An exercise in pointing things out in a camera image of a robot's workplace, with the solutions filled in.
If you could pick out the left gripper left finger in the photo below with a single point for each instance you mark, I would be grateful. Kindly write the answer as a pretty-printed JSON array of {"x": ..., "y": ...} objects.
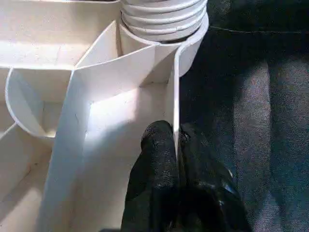
[{"x": 157, "y": 174}]

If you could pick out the white plastic table top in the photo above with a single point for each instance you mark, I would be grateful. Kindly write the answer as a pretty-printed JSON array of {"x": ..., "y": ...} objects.
[{"x": 48, "y": 60}]

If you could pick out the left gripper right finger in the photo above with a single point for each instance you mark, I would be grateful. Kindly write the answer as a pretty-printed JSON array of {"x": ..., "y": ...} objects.
[{"x": 202, "y": 188}]

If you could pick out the black work mat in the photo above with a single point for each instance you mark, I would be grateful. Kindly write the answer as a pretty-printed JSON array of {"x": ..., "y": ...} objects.
[{"x": 253, "y": 120}]

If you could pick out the white plastic table leg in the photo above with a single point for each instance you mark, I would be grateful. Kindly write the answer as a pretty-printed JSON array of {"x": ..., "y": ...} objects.
[{"x": 164, "y": 17}]

